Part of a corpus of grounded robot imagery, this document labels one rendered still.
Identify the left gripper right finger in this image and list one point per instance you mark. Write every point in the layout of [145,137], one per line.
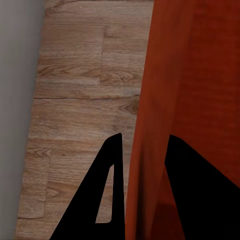
[208,203]

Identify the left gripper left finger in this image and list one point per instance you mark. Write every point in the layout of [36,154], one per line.
[78,221]

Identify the storage box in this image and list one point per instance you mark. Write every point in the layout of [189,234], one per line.
[190,89]

